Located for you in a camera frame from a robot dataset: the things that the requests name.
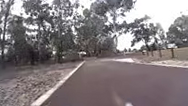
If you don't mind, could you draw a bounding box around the white vehicle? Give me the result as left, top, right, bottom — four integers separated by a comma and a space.
166, 42, 179, 50

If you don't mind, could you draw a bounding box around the dark red asphalt path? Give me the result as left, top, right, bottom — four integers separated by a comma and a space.
14, 47, 188, 106

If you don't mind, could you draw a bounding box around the wood of tall trees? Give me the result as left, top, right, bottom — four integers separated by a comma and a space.
0, 0, 188, 71

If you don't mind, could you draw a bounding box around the dry dirt verge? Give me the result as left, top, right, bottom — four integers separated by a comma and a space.
121, 46, 188, 78

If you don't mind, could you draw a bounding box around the wire fence with wooden posts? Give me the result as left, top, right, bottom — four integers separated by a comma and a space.
141, 44, 188, 67

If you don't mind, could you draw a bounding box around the leaf-strewn dirt verge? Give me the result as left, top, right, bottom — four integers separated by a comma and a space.
0, 58, 88, 106

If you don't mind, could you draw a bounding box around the pale concrete kerb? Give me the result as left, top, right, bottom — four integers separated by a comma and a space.
0, 60, 91, 106
111, 50, 188, 81

